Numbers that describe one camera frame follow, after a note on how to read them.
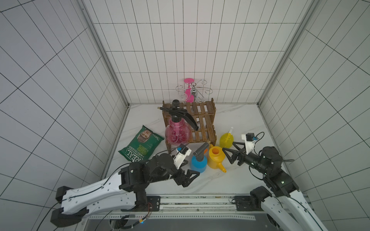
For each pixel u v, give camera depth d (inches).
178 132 29.8
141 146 35.0
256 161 22.8
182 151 20.7
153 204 28.5
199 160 29.2
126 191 17.3
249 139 23.2
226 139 32.7
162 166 17.2
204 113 31.2
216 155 30.9
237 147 28.0
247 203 28.3
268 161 20.1
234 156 23.6
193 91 35.4
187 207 28.6
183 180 20.6
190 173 20.5
